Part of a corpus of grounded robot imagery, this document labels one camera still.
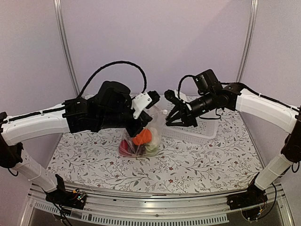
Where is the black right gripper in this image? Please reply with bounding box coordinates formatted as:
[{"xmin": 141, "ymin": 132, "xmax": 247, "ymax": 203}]
[{"xmin": 165, "ymin": 91, "xmax": 216, "ymax": 128}]

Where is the orange toy fruit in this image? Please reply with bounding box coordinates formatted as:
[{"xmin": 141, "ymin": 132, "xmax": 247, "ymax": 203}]
[{"xmin": 132, "ymin": 129, "xmax": 152, "ymax": 145}]

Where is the clear zip top bag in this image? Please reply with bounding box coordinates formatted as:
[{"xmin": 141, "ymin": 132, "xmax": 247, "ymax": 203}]
[{"xmin": 119, "ymin": 106, "xmax": 168, "ymax": 157}]

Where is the dark red grapes toy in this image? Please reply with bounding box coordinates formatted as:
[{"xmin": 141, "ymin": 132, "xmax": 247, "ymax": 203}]
[{"xmin": 135, "ymin": 145, "xmax": 146, "ymax": 156}]

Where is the red toy pepper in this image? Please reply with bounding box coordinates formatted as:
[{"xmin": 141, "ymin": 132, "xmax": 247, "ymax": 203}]
[{"xmin": 119, "ymin": 140, "xmax": 132, "ymax": 156}]

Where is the white cauliflower toy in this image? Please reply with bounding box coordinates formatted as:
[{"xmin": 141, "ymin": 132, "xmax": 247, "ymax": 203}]
[{"xmin": 145, "ymin": 127, "xmax": 160, "ymax": 155}]

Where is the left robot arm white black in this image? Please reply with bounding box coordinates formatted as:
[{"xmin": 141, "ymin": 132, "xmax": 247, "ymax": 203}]
[{"xmin": 0, "ymin": 81, "xmax": 160, "ymax": 204}]

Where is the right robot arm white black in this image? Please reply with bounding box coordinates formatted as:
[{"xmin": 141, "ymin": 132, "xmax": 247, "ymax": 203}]
[{"xmin": 164, "ymin": 69, "xmax": 301, "ymax": 209}]

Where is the white plastic basket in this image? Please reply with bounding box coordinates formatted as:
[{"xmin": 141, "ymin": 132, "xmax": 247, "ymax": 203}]
[{"xmin": 162, "ymin": 111, "xmax": 218, "ymax": 145}]

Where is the floral table cloth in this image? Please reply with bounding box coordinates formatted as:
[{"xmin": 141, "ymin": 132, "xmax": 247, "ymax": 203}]
[{"xmin": 48, "ymin": 110, "xmax": 262, "ymax": 194}]

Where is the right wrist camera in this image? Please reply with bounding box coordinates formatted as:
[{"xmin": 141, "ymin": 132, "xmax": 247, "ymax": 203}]
[{"xmin": 164, "ymin": 89, "xmax": 188, "ymax": 106}]

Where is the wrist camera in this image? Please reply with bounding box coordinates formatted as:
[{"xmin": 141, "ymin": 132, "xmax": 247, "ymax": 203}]
[
  {"xmin": 164, "ymin": 89, "xmax": 188, "ymax": 106},
  {"xmin": 131, "ymin": 91, "xmax": 160, "ymax": 119}
]

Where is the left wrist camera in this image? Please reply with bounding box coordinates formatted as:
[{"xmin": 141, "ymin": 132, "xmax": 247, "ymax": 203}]
[{"xmin": 131, "ymin": 91, "xmax": 160, "ymax": 119}]

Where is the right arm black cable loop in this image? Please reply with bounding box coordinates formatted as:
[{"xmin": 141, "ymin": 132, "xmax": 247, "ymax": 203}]
[{"xmin": 177, "ymin": 74, "xmax": 196, "ymax": 91}]

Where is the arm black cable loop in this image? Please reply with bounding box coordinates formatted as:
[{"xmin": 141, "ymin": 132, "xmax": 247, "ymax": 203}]
[
  {"xmin": 177, "ymin": 74, "xmax": 196, "ymax": 91},
  {"xmin": 76, "ymin": 61, "xmax": 148, "ymax": 99}
]

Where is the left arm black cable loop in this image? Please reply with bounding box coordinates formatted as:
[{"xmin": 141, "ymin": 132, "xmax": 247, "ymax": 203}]
[{"xmin": 76, "ymin": 61, "xmax": 148, "ymax": 99}]

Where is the front aluminium rail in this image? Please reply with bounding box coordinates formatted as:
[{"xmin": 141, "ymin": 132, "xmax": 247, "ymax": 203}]
[{"xmin": 20, "ymin": 183, "xmax": 295, "ymax": 226}]

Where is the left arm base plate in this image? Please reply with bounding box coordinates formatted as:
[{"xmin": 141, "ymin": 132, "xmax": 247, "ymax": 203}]
[{"xmin": 45, "ymin": 189, "xmax": 87, "ymax": 210}]

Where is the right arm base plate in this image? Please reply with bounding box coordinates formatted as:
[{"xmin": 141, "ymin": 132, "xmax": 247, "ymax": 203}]
[{"xmin": 226, "ymin": 188, "xmax": 268, "ymax": 210}]

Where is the right aluminium frame post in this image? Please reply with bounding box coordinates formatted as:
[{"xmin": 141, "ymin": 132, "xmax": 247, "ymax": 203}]
[{"xmin": 236, "ymin": 0, "xmax": 259, "ymax": 82}]

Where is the aluminium frame post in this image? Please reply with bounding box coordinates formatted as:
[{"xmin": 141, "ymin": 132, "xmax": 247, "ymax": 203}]
[
  {"xmin": 53, "ymin": 0, "xmax": 80, "ymax": 96},
  {"xmin": 236, "ymin": 0, "xmax": 259, "ymax": 82}
]

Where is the left aluminium frame post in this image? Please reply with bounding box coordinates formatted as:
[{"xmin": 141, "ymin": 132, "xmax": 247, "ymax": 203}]
[{"xmin": 53, "ymin": 0, "xmax": 80, "ymax": 96}]

